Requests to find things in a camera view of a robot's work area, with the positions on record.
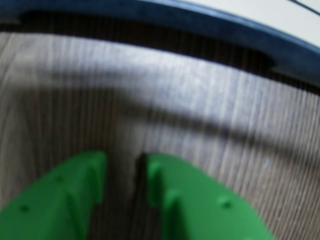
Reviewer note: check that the white grid go board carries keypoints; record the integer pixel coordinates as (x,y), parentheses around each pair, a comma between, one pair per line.
(225,17)

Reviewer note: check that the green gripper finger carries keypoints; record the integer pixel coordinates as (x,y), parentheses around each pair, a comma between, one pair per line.
(50,200)
(200,205)

